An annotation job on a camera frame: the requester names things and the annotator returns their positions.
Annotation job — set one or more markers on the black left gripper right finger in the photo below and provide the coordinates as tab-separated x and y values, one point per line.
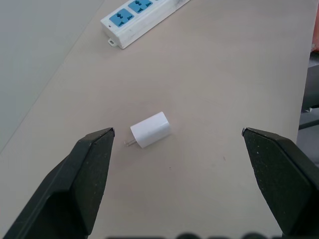
279	179

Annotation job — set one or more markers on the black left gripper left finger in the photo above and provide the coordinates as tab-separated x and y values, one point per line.
62	189

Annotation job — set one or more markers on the white plug adapter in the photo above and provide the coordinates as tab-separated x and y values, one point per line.
152	133

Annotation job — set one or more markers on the orange object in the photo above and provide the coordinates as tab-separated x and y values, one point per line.
315	27

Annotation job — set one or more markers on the dark grey furniture frame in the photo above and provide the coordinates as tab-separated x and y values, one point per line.
310	94

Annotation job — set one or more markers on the white power strip blue sockets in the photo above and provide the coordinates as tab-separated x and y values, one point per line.
139	21

